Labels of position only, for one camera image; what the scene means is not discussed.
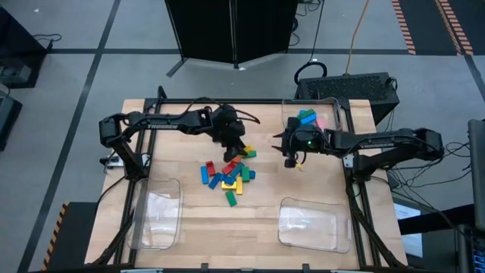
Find black aluminium table frame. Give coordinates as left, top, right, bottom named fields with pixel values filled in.
left=90, top=85, right=410, bottom=273

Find clear plastic bin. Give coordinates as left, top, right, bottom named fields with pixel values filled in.
left=127, top=177, right=185, bottom=251
left=281, top=97, right=344, bottom=134
left=277, top=196, right=352, bottom=254

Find black coiled cable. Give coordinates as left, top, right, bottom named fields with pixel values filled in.
left=293, top=0, right=329, bottom=86

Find black hazard-striped floor mat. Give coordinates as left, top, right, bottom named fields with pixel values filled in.
left=40, top=200, right=100, bottom=272

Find black equipment box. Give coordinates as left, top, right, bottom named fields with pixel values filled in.
left=0, top=89, right=23, bottom=152

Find black floor cable bundle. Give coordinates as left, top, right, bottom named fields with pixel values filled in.
left=378, top=108, right=474, bottom=190

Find grey monitor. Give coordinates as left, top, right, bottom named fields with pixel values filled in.
left=468, top=118, right=485, bottom=232

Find white paper sheet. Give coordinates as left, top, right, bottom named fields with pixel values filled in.
left=393, top=202, right=424, bottom=259

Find black perforated computer case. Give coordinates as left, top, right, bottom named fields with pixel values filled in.
left=294, top=71, right=401, bottom=126

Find yellow hanging cable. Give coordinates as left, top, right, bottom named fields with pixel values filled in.
left=343, top=0, right=371, bottom=76

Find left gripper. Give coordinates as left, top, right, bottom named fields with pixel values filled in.
left=211, top=105, right=249, bottom=163

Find black folding partition screen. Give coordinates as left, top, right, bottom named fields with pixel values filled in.
left=164, top=0, right=300, bottom=79

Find black desk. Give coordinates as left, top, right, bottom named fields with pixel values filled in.
left=0, top=5, right=49, bottom=89

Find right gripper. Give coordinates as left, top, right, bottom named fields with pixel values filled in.
left=271, top=118, right=331, bottom=169

